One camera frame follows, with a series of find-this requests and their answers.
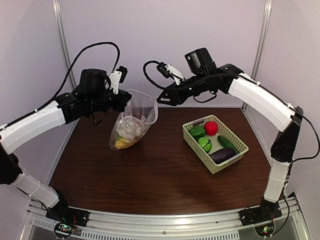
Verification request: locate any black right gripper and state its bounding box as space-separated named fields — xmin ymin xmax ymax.
xmin=157 ymin=71 xmax=211 ymax=106

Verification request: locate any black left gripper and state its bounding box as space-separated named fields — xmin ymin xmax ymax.
xmin=87 ymin=88 xmax=132 ymax=113

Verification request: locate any clear zip top bag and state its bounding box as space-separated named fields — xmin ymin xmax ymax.
xmin=109 ymin=89 xmax=159 ymax=151

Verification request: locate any white toy cauliflower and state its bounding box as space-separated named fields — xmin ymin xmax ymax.
xmin=116 ymin=118 xmax=145 ymax=141

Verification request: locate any yellow toy pepper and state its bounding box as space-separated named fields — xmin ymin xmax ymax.
xmin=114 ymin=138 xmax=132 ymax=150

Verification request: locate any green toy cabbage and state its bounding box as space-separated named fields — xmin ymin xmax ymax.
xmin=198 ymin=137 xmax=212 ymax=153

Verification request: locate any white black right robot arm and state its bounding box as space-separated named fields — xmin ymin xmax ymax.
xmin=156 ymin=48 xmax=303 ymax=221

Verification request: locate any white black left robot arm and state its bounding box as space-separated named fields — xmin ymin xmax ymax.
xmin=0 ymin=66 xmax=132 ymax=222

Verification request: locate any green toy pepper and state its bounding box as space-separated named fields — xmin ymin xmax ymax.
xmin=188 ymin=125 xmax=206 ymax=140

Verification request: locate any pale green perforated basket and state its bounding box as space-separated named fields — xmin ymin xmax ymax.
xmin=182 ymin=114 xmax=249 ymax=175

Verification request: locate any dark green toy cucumber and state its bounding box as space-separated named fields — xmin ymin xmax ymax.
xmin=217 ymin=135 xmax=239 ymax=154

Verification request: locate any purple toy eggplant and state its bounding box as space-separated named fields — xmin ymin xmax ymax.
xmin=209 ymin=147 xmax=236 ymax=165

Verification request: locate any left circuit board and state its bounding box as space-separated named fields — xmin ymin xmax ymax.
xmin=53 ymin=222 xmax=74 ymax=239

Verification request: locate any circuit board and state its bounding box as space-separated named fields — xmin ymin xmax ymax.
xmin=254 ymin=223 xmax=275 ymax=238
xmin=53 ymin=222 xmax=74 ymax=239

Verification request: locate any right circuit board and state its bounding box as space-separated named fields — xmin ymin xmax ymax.
xmin=254 ymin=223 xmax=275 ymax=238

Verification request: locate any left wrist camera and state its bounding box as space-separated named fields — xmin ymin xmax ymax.
xmin=109 ymin=66 xmax=128 ymax=95

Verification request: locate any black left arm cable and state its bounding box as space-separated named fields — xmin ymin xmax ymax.
xmin=0 ymin=41 xmax=121 ymax=128

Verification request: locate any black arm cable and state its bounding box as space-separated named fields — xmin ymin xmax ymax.
xmin=271 ymin=114 xmax=320 ymax=237
xmin=0 ymin=41 xmax=121 ymax=128

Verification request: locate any aluminium left corner post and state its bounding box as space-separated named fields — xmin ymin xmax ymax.
xmin=51 ymin=0 xmax=78 ymax=92

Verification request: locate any aluminium corner post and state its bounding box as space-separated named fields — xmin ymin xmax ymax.
xmin=51 ymin=0 xmax=78 ymax=92
xmin=251 ymin=0 xmax=272 ymax=79

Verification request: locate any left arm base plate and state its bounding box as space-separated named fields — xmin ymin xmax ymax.
xmin=45 ymin=207 xmax=89 ymax=227

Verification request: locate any aluminium right corner post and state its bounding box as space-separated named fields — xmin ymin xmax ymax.
xmin=251 ymin=0 xmax=272 ymax=79

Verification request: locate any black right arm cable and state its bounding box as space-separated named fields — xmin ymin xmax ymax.
xmin=271 ymin=114 xmax=320 ymax=237

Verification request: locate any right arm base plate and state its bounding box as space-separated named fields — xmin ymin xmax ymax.
xmin=238 ymin=203 xmax=283 ymax=226

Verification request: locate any aluminium front rail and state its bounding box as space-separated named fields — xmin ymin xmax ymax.
xmin=18 ymin=196 xmax=311 ymax=240

